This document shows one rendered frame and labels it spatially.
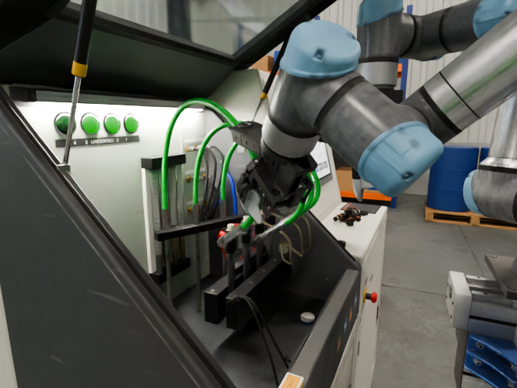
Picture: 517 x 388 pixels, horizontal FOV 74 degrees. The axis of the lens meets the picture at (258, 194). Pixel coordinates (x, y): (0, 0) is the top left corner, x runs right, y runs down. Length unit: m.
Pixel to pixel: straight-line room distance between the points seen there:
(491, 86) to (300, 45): 0.21
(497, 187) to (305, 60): 0.73
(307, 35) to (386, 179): 0.16
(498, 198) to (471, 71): 0.58
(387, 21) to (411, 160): 0.38
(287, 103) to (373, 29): 0.32
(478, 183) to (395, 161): 0.70
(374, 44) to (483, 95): 0.27
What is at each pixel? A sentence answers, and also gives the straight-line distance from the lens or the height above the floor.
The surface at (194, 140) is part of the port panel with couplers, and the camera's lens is 1.15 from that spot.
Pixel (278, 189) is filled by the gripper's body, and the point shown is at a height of 1.29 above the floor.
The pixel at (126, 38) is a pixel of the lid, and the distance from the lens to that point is 0.80.
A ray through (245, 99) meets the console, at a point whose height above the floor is 1.45.
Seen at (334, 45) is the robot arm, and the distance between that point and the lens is 0.37.
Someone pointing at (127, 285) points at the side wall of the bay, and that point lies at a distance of 0.56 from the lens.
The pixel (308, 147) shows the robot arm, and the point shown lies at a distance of 0.44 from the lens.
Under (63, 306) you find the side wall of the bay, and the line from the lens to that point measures 0.70.
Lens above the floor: 1.39
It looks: 12 degrees down
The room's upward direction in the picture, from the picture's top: straight up
